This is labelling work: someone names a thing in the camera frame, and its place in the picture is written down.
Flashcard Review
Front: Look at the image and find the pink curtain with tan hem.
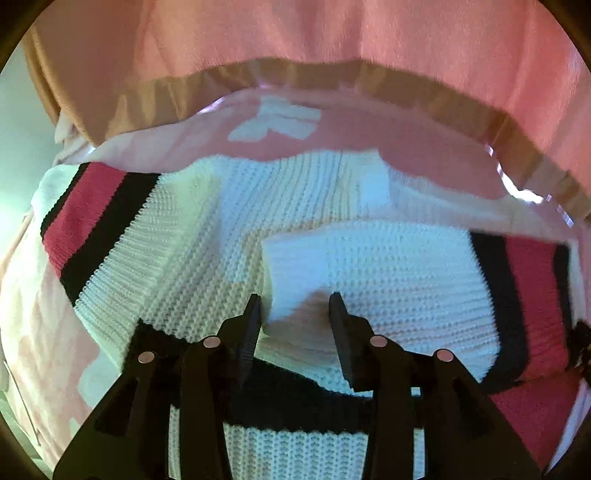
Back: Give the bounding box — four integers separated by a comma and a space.
23, 1, 590, 219

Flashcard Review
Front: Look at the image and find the pink patterned bed blanket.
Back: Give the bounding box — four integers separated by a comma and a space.
1, 90, 590, 479

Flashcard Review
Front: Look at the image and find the white red black knit sweater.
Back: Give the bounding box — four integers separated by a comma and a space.
32, 151, 590, 479

